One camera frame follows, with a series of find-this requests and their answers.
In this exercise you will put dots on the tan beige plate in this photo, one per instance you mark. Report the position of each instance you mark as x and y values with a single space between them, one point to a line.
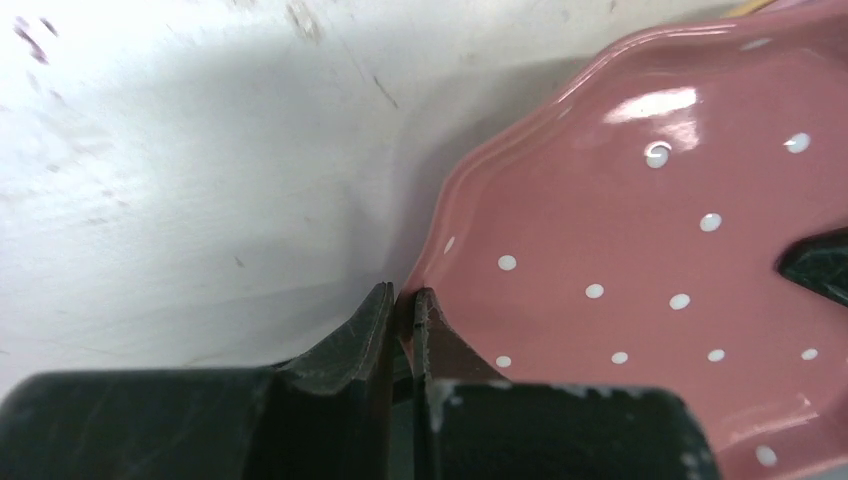
747 7

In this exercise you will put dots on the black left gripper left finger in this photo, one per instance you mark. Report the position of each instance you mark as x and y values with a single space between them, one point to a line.
324 414

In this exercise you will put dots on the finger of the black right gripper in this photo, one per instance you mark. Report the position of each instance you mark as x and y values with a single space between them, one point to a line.
819 264

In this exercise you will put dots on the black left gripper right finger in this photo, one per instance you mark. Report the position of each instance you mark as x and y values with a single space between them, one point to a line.
471 422

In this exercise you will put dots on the pink plate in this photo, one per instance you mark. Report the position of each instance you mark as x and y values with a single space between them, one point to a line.
628 232

